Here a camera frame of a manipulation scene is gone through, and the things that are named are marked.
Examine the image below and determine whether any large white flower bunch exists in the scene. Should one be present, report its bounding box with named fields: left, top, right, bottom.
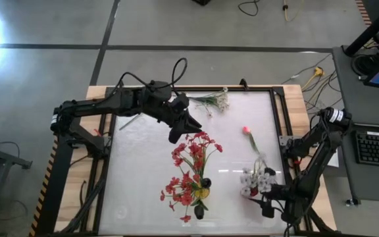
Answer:
left=240, top=153, right=278, bottom=198

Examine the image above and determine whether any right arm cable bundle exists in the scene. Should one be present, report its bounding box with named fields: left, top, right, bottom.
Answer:
left=304, top=207, right=335, bottom=235

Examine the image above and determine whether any hazard striped edge strip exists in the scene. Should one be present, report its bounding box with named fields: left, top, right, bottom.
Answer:
left=355, top=0, right=373, bottom=27

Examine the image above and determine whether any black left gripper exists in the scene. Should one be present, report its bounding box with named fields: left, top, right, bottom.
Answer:
left=166, top=93, right=203, bottom=145

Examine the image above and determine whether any coiled black cable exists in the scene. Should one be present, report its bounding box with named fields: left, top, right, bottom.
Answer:
left=352, top=52, right=379, bottom=78

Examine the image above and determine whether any black looped floor cable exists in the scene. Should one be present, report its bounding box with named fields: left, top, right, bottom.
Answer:
left=238, top=0, right=261, bottom=17

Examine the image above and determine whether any yellow glass vase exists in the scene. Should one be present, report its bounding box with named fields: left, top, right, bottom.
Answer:
left=194, top=186, right=211, bottom=200

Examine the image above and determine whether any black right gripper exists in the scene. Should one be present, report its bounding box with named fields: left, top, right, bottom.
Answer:
left=249, top=167, right=291, bottom=219

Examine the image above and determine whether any grey metal stand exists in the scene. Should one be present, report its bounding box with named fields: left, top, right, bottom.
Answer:
left=0, top=131, right=34, bottom=218

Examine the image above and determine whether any black keyboard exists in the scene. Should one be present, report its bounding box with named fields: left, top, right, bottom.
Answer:
left=355, top=131, right=379, bottom=169

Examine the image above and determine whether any yellow floor cable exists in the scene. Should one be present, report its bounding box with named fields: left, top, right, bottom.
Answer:
left=283, top=0, right=305, bottom=22

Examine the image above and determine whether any grey desk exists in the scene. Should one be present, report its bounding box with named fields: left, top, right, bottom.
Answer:
left=332, top=45, right=379, bottom=128

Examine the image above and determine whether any black metal table frame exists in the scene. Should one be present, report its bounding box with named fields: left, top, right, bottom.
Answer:
left=92, top=86, right=311, bottom=236

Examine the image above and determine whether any small white blossom sprig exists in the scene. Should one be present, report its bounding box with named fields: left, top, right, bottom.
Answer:
left=189, top=87, right=230, bottom=117

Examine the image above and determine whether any red flower bunch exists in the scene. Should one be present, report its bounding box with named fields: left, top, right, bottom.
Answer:
left=159, top=171, right=210, bottom=223
left=171, top=130, right=225, bottom=192

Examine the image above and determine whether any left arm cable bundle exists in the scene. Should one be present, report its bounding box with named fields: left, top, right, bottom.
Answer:
left=59, top=177, right=107, bottom=234

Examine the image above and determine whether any black floor cable bundle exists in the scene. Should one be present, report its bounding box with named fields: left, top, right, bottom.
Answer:
left=303, top=69, right=344, bottom=115

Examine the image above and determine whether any black base with hazard stripes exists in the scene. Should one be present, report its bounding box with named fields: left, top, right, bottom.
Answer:
left=28, top=101, right=85, bottom=237

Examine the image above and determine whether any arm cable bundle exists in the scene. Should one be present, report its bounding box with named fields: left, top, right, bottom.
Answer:
left=59, top=177, right=107, bottom=234
left=304, top=207, right=335, bottom=235

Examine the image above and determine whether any yellow plug with cable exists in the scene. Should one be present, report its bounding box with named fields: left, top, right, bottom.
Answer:
left=301, top=66, right=325, bottom=92

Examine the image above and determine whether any black diagonal pole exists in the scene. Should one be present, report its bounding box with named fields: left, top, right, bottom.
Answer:
left=343, top=0, right=379, bottom=57

